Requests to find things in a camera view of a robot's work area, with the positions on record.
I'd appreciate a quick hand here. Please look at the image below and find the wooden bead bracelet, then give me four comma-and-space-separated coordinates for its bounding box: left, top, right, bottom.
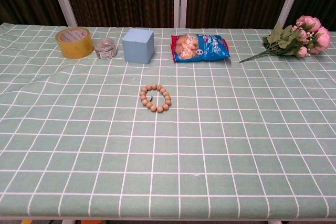
139, 83, 172, 113

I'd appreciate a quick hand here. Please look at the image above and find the light blue foam cube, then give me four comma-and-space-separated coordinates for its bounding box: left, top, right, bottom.
122, 28, 154, 65

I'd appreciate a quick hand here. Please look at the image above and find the green checked tablecloth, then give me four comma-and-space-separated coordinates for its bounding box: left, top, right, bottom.
0, 23, 336, 221

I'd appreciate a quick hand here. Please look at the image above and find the blue snack bag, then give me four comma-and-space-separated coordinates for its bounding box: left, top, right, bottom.
171, 33, 231, 63

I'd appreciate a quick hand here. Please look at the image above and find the clear jar of paper clips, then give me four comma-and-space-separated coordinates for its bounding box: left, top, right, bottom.
93, 38, 118, 59

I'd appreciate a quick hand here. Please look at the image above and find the yellow packing tape roll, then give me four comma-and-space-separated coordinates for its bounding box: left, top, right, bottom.
57, 27, 95, 59

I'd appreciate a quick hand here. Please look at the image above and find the pink artificial flower bouquet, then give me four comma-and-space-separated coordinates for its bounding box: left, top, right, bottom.
238, 15, 331, 63

